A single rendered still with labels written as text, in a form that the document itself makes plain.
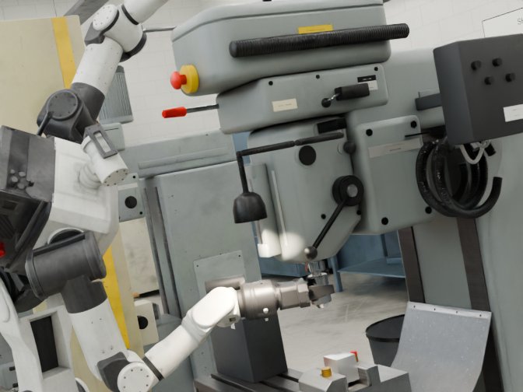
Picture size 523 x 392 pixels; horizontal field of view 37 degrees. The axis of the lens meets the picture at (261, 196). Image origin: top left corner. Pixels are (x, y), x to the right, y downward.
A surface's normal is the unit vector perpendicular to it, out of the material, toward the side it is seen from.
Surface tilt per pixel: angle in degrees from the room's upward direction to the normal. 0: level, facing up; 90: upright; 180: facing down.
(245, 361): 90
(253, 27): 90
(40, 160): 58
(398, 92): 90
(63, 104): 62
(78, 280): 99
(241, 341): 90
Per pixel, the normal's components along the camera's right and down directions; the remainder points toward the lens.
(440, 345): -0.86, -0.28
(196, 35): -0.87, 0.18
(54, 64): 0.47, -0.04
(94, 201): 0.52, -0.61
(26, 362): -0.66, 0.16
